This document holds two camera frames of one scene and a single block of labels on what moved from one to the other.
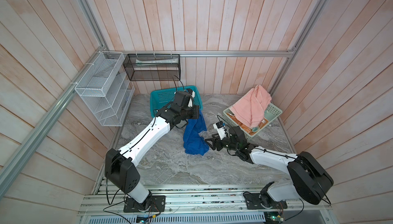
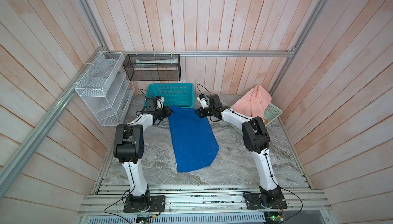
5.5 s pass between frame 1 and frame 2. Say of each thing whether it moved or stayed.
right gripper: moved
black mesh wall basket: stayed
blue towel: moved
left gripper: moved
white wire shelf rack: stayed
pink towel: stayed
